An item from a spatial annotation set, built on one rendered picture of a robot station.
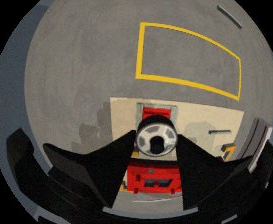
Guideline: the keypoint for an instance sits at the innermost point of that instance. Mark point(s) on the yellow rectangular outline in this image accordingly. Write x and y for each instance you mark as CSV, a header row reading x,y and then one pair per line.
x,y
172,79

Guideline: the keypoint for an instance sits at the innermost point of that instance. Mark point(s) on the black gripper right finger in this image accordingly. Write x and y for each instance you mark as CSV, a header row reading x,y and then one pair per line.
x,y
201,173

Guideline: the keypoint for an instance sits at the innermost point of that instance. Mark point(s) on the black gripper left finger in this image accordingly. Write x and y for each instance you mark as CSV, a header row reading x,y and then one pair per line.
x,y
103,170

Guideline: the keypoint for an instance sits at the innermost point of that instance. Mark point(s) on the black wheel with grey hub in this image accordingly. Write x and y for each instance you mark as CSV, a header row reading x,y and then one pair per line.
x,y
156,125

